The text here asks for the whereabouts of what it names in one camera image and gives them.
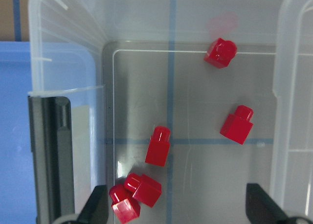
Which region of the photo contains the red block from tray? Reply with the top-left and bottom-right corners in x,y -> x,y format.
145,126 -> 171,167

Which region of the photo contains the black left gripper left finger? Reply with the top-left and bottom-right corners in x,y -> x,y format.
73,185 -> 109,224

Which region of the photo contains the blue plastic tray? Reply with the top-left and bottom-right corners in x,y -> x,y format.
0,42 -> 94,224

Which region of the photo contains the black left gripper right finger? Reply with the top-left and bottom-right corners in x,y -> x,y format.
246,183 -> 290,224

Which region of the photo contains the clear plastic storage box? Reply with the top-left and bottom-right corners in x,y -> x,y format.
28,0 -> 313,224

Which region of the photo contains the red block lower pair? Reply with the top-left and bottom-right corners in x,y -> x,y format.
109,184 -> 141,224

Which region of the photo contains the red block pair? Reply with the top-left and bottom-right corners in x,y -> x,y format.
124,173 -> 162,208
109,184 -> 141,224

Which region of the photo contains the black box latch handle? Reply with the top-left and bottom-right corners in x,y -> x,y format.
28,96 -> 75,224

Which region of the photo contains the red block upper pair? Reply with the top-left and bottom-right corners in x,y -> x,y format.
124,173 -> 162,208

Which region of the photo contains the red block box centre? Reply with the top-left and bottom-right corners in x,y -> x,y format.
220,105 -> 254,145

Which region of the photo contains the red block box edge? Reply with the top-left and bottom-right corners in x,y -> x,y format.
203,38 -> 237,69

